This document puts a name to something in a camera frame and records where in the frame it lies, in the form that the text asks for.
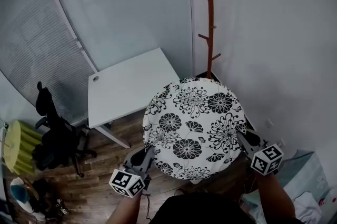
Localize white and blue bag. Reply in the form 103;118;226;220
9;176;31;206

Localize black office chair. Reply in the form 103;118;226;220
34;81;98;178

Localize pile of black gear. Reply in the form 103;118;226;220
28;178;71;222

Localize white desk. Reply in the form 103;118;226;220
87;47;181;149

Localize person's right forearm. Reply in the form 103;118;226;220
253;171;297;219

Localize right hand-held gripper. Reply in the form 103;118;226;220
237;129;285;176

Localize black white floral cushion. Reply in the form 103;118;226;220
142;77;249;181

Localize pale printed bed sheet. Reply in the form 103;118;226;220
241;148;337;224

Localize person's left forearm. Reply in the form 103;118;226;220
105;190;144;224

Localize person's black t-shirt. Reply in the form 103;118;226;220
149;192;304;224

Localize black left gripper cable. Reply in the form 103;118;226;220
143;190;154;220

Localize brown wooden coat rack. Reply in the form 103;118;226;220
192;0;222;79

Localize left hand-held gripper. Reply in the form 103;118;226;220
108;148;156;198

